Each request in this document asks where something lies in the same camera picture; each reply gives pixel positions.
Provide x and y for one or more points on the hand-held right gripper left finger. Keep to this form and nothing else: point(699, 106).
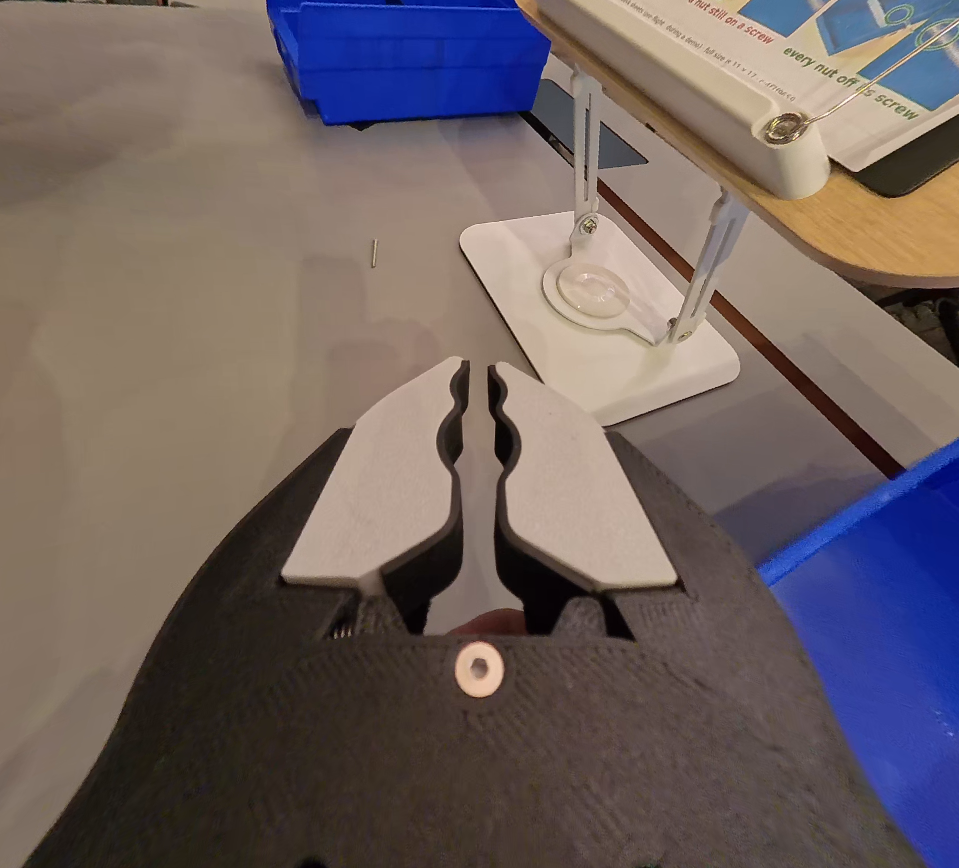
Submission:
point(367, 501)

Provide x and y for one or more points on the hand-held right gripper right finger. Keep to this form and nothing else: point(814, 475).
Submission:
point(592, 501)

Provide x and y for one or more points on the blue plastic bin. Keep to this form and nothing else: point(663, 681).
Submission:
point(884, 621)
point(419, 74)

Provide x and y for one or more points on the dark rectangular desk plate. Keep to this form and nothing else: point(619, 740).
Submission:
point(622, 149)

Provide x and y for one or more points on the white stand support leg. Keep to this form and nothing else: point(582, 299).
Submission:
point(708, 261)
point(586, 156)

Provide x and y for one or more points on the black chair base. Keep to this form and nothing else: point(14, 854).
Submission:
point(929, 321)

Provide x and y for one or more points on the white stand ledge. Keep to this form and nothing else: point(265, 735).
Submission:
point(674, 89)

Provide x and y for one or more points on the black backing pad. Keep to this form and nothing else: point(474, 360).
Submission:
point(914, 171)

